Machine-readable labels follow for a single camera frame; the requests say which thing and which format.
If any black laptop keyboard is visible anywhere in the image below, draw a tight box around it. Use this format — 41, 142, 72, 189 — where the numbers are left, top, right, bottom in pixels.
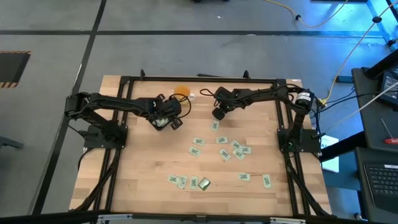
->
363, 163, 398, 214

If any silver metal bracket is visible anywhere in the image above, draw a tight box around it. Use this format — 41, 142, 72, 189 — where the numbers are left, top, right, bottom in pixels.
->
96, 213, 134, 222
269, 217, 307, 224

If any red-handled screwdriver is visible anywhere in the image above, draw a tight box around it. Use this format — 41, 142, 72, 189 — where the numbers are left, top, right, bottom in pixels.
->
381, 118, 398, 146

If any black hazard-striped floor hatch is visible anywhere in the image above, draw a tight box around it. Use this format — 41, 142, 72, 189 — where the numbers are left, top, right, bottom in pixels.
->
0, 50, 32, 89

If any white paper sheet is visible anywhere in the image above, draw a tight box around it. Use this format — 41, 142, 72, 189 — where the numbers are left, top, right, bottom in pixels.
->
320, 134, 340, 174

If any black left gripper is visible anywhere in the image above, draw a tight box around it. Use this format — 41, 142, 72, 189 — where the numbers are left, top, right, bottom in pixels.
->
149, 94, 184, 131

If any yellow extension cord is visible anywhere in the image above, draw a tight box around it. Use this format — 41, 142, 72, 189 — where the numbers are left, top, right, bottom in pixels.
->
263, 0, 349, 29

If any black aluminium table frame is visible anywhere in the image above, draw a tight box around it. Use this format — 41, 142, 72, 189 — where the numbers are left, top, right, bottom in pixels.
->
70, 68, 338, 218

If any black side desk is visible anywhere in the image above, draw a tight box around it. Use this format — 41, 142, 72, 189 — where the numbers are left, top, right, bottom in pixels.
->
351, 67, 398, 224

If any yellow hanging power cord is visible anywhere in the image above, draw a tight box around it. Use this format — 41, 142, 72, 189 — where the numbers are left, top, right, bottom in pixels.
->
316, 0, 398, 107

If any shiny green foil packet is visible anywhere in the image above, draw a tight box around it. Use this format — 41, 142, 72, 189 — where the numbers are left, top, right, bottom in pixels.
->
198, 177, 212, 191

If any black camera mount beam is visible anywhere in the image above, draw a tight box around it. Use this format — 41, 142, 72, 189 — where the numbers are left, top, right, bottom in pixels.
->
0, 210, 398, 224

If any grey chair base leg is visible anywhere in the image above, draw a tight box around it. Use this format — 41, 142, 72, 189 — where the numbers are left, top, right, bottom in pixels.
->
0, 135, 25, 150

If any blue metal frame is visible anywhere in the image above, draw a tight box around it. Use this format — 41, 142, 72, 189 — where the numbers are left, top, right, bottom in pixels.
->
366, 0, 398, 52

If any yellow and white mug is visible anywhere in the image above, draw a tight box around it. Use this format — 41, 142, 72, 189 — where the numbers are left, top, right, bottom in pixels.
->
173, 84, 197, 106

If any white cable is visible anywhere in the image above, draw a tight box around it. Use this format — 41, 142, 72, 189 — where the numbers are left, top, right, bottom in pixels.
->
343, 81, 398, 121

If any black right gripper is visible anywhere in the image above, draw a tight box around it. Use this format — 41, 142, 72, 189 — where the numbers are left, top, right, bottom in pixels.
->
213, 86, 248, 121

